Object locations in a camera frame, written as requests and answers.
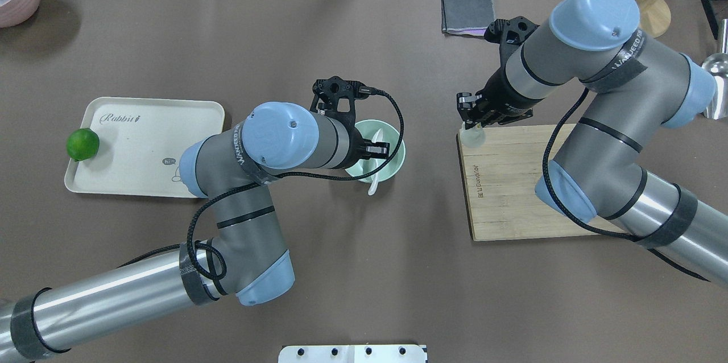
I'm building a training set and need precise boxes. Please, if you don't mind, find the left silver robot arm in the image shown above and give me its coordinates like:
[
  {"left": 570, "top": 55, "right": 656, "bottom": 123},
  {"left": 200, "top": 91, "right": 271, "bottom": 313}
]
[{"left": 2, "top": 102, "right": 387, "bottom": 362}]

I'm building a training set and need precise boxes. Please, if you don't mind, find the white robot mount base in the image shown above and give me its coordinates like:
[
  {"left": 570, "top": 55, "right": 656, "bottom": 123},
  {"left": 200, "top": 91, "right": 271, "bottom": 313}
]
[{"left": 278, "top": 343, "right": 428, "bottom": 362}]

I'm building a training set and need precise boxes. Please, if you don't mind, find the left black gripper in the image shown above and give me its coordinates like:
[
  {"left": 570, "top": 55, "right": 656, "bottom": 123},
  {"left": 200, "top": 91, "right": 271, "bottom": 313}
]
[{"left": 340, "top": 119, "right": 391, "bottom": 169}]

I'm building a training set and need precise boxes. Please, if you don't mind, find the bamboo cutting board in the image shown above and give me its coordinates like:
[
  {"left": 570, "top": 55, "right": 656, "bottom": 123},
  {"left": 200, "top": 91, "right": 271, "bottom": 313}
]
[{"left": 457, "top": 125, "right": 589, "bottom": 242}]

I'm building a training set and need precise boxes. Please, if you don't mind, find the green lime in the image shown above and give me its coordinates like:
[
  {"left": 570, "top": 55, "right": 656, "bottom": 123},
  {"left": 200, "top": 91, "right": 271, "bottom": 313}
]
[{"left": 66, "top": 128, "right": 101, "bottom": 162}]

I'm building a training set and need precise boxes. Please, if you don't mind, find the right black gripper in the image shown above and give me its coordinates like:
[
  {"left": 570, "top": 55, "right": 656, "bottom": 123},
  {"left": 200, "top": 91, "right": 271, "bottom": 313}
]
[{"left": 457, "top": 68, "right": 535, "bottom": 130}]

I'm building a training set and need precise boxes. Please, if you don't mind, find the cream rabbit print tray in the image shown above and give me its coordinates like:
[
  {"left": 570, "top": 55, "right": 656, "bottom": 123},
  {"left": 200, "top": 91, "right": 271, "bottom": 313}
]
[{"left": 64, "top": 97, "right": 225, "bottom": 198}]

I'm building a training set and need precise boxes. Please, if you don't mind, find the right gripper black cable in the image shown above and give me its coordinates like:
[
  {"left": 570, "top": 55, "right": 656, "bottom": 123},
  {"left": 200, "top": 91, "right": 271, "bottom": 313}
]
[{"left": 541, "top": 87, "right": 709, "bottom": 282}]

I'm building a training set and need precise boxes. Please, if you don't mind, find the folded grey cloth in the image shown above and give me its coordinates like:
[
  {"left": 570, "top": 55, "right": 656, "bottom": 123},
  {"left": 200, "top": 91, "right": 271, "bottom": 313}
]
[{"left": 440, "top": 0, "right": 496, "bottom": 39}]

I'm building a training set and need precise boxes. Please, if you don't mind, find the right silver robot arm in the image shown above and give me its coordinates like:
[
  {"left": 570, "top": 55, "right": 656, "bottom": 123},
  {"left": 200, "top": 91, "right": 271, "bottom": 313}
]
[{"left": 457, "top": 0, "right": 727, "bottom": 286}]

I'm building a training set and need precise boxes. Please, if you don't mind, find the mint green bowl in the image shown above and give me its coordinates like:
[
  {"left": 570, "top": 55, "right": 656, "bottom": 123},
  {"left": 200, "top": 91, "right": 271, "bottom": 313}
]
[{"left": 344, "top": 119, "right": 406, "bottom": 183}]

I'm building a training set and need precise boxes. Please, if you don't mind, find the metal scoop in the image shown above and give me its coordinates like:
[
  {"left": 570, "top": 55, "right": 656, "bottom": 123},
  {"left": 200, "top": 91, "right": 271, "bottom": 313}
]
[{"left": 702, "top": 19, "right": 727, "bottom": 120}]

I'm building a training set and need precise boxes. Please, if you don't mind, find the white plastic spoon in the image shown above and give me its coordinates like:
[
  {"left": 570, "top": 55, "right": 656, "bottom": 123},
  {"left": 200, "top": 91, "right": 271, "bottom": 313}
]
[{"left": 367, "top": 128, "right": 384, "bottom": 196}]

